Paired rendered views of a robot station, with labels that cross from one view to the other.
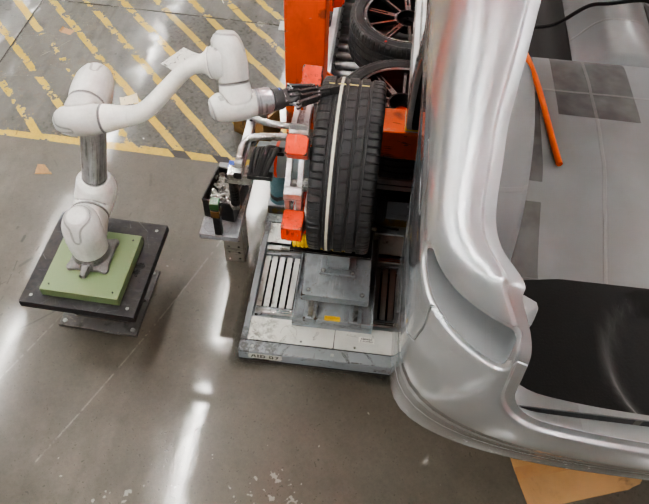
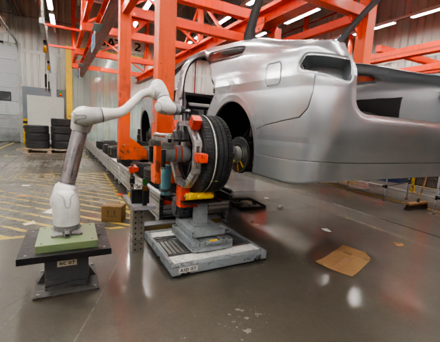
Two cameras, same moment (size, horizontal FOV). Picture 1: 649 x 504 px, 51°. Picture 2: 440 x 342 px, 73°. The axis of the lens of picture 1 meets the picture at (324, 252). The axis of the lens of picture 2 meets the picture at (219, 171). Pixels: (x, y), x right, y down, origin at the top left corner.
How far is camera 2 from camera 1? 2.08 m
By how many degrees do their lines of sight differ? 53
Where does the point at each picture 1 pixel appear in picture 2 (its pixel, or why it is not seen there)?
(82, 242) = (71, 205)
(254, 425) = (206, 296)
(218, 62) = (158, 87)
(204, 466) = (194, 321)
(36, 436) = not seen: outside the picture
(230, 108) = (167, 103)
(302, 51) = (164, 127)
